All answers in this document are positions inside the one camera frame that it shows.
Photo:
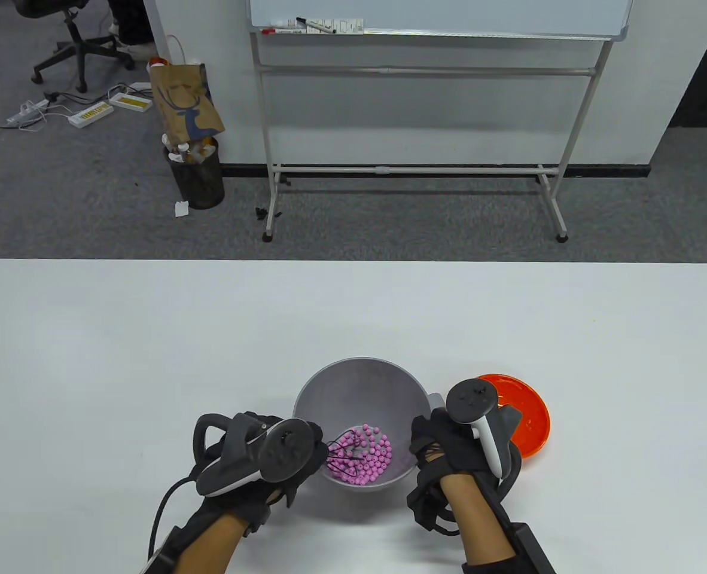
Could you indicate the person's left hand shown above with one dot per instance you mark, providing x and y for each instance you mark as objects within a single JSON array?
[{"x": 317, "y": 448}]

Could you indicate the person's right hand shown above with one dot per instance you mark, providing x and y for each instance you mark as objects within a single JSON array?
[{"x": 449, "y": 448}]

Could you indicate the pile of pink plastic beads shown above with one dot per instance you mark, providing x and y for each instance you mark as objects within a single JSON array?
[{"x": 371, "y": 454}]

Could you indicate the grey plastic salad bowl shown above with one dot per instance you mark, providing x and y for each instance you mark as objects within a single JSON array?
[{"x": 359, "y": 388}]

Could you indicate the orange plastic bowl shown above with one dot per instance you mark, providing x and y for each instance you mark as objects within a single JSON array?
[{"x": 530, "y": 418}]

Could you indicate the person's right forearm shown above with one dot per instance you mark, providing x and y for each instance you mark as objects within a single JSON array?
[{"x": 479, "y": 520}]

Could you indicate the person's left forearm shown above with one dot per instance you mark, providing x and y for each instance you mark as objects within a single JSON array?
[{"x": 210, "y": 547}]

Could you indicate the dark grey handheld controller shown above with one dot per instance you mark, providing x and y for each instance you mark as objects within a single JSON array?
[
  {"x": 470, "y": 400},
  {"x": 282, "y": 448}
]

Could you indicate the black debris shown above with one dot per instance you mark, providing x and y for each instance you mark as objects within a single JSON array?
[{"x": 262, "y": 211}]

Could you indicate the white paper scrap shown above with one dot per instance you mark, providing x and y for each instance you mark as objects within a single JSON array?
[{"x": 182, "y": 209}]

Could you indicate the black mesh waste bin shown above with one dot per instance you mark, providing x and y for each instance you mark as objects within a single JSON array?
[{"x": 201, "y": 179}]

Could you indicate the pile of trash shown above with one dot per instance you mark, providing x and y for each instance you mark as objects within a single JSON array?
[{"x": 189, "y": 152}]

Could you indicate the brown paper bag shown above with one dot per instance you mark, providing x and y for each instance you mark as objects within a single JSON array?
[{"x": 183, "y": 95}]

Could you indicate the red and white cup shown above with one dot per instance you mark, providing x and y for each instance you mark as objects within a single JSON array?
[{"x": 159, "y": 61}]

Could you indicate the red marker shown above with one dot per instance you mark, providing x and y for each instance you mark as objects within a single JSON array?
[{"x": 268, "y": 30}]

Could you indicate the white eraser box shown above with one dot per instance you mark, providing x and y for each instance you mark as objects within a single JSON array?
[{"x": 350, "y": 26}]

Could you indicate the black marker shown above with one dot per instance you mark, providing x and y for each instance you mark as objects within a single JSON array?
[{"x": 314, "y": 24}]

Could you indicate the whiteboard on metal stand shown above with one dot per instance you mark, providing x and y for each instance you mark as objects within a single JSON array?
[{"x": 449, "y": 15}]

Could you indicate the white power strip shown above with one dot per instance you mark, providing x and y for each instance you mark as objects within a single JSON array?
[{"x": 27, "y": 112}]

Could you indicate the black office chair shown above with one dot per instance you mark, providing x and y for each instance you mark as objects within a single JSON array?
[{"x": 78, "y": 48}]

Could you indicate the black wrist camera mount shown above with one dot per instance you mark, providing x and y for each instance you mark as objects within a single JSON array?
[
  {"x": 165, "y": 553},
  {"x": 533, "y": 550}
]

